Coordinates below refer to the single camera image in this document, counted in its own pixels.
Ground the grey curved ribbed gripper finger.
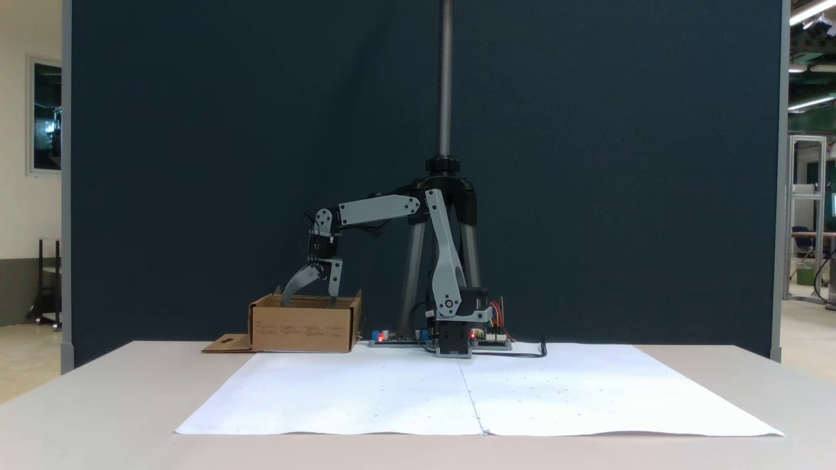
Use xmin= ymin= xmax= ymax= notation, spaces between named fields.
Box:
xmin=281 ymin=264 xmax=323 ymax=306

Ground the brown cardboard box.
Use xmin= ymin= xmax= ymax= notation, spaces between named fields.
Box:
xmin=201 ymin=287 xmax=364 ymax=354

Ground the blue circuit board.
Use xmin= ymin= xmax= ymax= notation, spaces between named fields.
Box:
xmin=369 ymin=330 xmax=433 ymax=349

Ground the white paper sheet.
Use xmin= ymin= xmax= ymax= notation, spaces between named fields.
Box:
xmin=175 ymin=342 xmax=784 ymax=437

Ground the dark blue partition panel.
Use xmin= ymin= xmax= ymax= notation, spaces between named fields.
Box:
xmin=62 ymin=0 xmax=792 ymax=376

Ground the black and silver tripod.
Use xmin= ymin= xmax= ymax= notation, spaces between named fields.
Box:
xmin=397 ymin=0 xmax=484 ymax=327

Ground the black metal shelf cart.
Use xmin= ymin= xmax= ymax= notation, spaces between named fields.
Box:
xmin=26 ymin=238 xmax=63 ymax=331

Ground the fluorescent ceiling light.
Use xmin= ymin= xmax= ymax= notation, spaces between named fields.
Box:
xmin=787 ymin=94 xmax=836 ymax=112
xmin=789 ymin=0 xmax=836 ymax=27

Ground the circuit board with coloured wires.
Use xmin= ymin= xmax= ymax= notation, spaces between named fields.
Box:
xmin=470 ymin=332 xmax=514 ymax=351

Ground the framed wall window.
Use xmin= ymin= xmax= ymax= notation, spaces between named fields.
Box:
xmin=26 ymin=55 xmax=63 ymax=177

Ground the aluminium frame structure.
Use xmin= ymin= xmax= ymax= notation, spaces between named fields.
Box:
xmin=786 ymin=134 xmax=828 ymax=302

